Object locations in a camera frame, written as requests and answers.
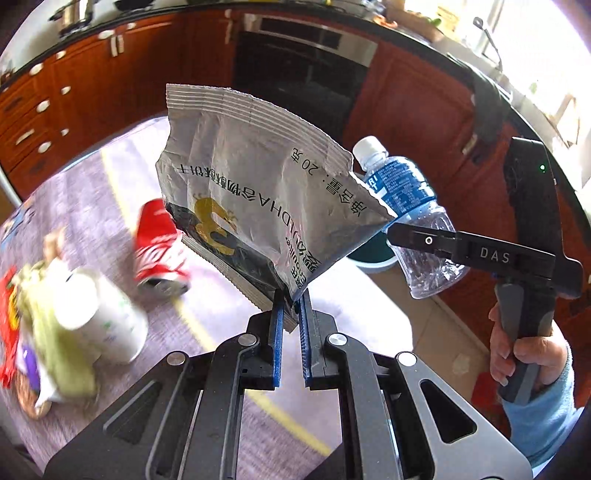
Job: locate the white paper cup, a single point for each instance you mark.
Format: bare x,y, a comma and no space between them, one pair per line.
106,323

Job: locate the dark hanging cloth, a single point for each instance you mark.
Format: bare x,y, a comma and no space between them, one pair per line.
489,110

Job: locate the steel cooking pot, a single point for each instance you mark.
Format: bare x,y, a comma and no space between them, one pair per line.
76,11

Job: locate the round grey-rimmed waste bin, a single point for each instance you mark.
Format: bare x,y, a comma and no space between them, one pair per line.
369,256

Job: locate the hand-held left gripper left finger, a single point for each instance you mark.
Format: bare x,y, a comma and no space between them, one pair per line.
277,344

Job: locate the wooden cabinet beside oven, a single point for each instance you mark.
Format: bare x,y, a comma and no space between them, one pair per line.
415,101

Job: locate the wooden cabinet with drawers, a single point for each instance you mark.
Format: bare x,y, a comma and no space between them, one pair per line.
152,69

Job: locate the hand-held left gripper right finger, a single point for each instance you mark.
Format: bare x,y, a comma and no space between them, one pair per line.
307,344

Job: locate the silver snack bag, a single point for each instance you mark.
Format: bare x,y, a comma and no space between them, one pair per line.
258,184

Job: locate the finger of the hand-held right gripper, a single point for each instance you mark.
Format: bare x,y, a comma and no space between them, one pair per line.
415,240

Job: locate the red snack wrapper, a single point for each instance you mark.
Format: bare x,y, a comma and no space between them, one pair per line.
7,323

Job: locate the kitchen faucet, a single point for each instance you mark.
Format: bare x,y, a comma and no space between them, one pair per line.
489,41

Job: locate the clear plastic water bottle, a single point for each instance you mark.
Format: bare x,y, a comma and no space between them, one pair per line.
401,184

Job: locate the red soda can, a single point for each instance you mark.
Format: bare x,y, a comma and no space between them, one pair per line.
157,249

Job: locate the person's right hand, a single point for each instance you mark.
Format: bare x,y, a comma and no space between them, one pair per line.
540,357

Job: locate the black built-in oven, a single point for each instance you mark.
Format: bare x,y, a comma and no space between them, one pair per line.
300,69

